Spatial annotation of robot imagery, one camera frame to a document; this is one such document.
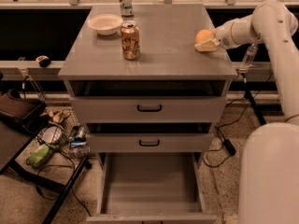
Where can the black round object on ledge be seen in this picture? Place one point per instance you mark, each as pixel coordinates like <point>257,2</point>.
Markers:
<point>43,61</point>

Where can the dark side table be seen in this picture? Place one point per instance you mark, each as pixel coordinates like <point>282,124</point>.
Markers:
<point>13,142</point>

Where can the grey top drawer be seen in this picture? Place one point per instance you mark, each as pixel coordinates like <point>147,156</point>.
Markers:
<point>148,101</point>

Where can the grey bottom drawer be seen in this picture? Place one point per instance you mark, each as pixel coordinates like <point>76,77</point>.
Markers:
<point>150,188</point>

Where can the brown bag on table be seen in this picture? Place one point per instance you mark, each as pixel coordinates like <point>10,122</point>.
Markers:
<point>22,114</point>

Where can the black power adapter with cable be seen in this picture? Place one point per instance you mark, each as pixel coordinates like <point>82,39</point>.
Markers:
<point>225,143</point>

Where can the clear plastic bottle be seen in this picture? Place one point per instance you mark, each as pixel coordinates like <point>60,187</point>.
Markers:
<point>249,55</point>

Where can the grey drawer cabinet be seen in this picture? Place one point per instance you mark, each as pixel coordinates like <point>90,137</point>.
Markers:
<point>167,35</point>

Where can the green chip bag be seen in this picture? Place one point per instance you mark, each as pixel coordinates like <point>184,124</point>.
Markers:
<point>40,155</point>

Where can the black tripod stand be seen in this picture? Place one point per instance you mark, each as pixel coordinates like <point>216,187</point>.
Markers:
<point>249,96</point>

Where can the white bowl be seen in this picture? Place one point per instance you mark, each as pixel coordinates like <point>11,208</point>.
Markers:
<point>105,24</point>

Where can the orange fruit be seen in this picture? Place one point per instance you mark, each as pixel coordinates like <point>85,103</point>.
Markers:
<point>203,35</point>

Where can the green white soda can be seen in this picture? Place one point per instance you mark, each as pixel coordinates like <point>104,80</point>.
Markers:
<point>126,7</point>

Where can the grey middle drawer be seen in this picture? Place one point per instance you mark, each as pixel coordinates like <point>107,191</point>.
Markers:
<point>149,137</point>

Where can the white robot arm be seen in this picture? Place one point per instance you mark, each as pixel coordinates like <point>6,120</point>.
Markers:
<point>269,178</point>

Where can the grey drawer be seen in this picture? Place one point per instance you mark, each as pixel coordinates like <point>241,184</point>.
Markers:
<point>148,101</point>
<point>150,188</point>
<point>149,137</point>

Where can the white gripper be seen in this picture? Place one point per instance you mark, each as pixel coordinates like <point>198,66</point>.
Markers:
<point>224,36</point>

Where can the gold soda can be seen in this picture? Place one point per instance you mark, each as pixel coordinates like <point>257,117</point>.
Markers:
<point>130,40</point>

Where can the wire basket of snacks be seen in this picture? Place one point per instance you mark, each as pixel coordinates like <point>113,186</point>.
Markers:
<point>65,133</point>

